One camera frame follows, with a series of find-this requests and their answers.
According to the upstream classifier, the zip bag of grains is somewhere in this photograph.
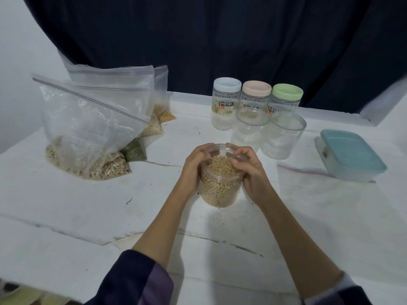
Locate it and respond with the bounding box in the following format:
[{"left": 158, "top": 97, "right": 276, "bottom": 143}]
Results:
[{"left": 32, "top": 74, "right": 153, "bottom": 182}]

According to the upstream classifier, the person's left forearm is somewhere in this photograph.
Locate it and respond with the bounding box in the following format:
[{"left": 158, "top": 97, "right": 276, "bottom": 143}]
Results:
[{"left": 86, "top": 184, "right": 195, "bottom": 305}]

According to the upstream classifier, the pile of yellow soybeans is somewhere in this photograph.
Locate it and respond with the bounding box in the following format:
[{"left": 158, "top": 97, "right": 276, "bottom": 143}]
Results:
[{"left": 201, "top": 155, "right": 244, "bottom": 207}]

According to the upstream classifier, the person's right hand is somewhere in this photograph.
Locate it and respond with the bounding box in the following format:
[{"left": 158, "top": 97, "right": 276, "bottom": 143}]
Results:
[{"left": 226, "top": 143, "right": 277, "bottom": 208}]

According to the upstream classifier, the person's right forearm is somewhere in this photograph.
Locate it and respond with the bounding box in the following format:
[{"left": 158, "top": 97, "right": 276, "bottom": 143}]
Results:
[{"left": 257, "top": 190, "right": 373, "bottom": 305}]

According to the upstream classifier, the clear zip bag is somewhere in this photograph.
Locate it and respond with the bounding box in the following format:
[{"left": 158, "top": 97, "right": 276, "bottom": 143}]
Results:
[{"left": 59, "top": 50, "right": 169, "bottom": 102}]

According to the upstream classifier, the transparent jar green lid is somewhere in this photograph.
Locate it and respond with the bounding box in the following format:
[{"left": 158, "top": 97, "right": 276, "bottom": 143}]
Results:
[{"left": 267, "top": 83, "right": 304, "bottom": 118}]

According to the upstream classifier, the teal lidded plastic container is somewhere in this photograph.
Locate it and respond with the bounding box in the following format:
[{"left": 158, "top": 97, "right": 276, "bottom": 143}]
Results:
[{"left": 314, "top": 129, "right": 387, "bottom": 183}]

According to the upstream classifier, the transparent jar blue lid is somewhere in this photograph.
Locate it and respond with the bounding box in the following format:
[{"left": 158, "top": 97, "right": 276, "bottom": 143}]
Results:
[{"left": 211, "top": 77, "right": 243, "bottom": 131}]

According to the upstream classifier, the dark navy curtain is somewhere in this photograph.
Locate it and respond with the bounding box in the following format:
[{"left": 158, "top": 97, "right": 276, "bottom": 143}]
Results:
[{"left": 22, "top": 0, "right": 407, "bottom": 115}]

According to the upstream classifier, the person's left hand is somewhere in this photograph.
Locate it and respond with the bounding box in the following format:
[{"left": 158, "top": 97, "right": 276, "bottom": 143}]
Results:
[{"left": 178, "top": 143, "right": 217, "bottom": 200}]

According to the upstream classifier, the transparent jar pink lid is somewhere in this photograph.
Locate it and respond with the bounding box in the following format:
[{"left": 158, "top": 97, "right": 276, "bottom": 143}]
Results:
[{"left": 238, "top": 80, "right": 273, "bottom": 118}]

